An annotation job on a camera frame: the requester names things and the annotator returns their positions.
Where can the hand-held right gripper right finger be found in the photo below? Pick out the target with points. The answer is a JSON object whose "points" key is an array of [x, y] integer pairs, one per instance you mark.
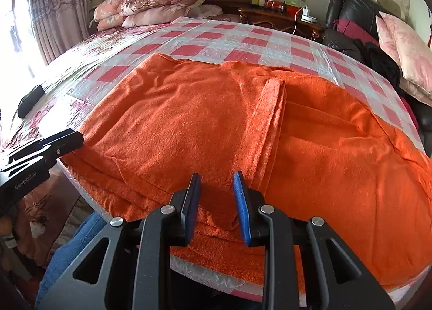
{"points": [[243, 210]]}

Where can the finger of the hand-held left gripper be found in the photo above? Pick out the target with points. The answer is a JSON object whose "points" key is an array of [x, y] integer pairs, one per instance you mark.
{"points": [[67, 141]]}

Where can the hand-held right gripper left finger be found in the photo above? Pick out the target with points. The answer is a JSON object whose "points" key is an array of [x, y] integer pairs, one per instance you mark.
{"points": [[190, 210]]}

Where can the orange pants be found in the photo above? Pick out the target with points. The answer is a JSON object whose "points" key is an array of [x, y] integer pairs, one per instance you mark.
{"points": [[202, 127]]}

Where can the black pouch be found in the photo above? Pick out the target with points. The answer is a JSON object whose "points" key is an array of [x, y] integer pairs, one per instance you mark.
{"points": [[32, 100]]}

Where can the bright window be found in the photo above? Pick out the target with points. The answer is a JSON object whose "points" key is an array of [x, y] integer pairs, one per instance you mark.
{"points": [[15, 33]]}

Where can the pink patterned curtain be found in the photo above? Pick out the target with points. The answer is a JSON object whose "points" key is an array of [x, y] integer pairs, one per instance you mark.
{"points": [[60, 16]]}

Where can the pink floral folded quilt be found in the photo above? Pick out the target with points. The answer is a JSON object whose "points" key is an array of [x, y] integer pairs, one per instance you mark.
{"points": [[111, 9]]}

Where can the pale pink folded quilt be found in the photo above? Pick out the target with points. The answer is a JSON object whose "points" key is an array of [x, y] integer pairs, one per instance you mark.
{"points": [[158, 16]]}

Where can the pale bed pillow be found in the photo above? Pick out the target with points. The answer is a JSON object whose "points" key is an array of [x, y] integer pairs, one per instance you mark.
{"points": [[207, 11]]}

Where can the carved wooden nightstand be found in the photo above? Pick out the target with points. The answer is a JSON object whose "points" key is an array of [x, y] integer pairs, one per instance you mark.
{"points": [[270, 19]]}

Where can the black clothing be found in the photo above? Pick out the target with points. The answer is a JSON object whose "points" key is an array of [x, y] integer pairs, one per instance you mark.
{"points": [[378, 63]]}

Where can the white round device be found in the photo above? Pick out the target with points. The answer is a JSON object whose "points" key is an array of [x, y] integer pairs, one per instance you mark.
{"points": [[309, 19]]}

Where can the red container with green pack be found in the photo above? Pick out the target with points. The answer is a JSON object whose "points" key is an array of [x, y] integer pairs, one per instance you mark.
{"points": [[292, 9]]}

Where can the white charger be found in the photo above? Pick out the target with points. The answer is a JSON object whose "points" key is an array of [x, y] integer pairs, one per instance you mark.
{"points": [[305, 11]]}

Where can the red box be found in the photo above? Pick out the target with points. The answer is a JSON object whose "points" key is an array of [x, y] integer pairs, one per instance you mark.
{"points": [[274, 3]]}

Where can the yellow jar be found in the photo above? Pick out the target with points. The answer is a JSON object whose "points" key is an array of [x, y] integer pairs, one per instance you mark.
{"points": [[258, 0]]}

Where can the maroon cushion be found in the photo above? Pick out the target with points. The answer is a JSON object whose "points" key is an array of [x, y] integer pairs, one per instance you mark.
{"points": [[354, 29]]}

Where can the pink floral pillow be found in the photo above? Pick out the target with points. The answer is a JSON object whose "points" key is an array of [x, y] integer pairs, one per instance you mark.
{"points": [[411, 50], [384, 36]]}

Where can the black leather armchair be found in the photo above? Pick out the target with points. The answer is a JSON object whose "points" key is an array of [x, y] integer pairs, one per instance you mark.
{"points": [[351, 6]]}

